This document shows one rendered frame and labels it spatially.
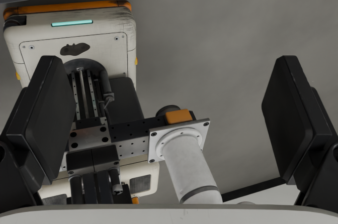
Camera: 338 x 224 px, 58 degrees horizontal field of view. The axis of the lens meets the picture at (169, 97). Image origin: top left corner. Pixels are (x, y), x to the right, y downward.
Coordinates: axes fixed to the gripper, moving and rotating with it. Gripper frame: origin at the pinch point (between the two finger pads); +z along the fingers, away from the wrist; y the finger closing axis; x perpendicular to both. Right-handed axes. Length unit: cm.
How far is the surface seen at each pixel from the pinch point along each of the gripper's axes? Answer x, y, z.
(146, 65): -128, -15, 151
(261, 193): -380, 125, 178
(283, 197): -380, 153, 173
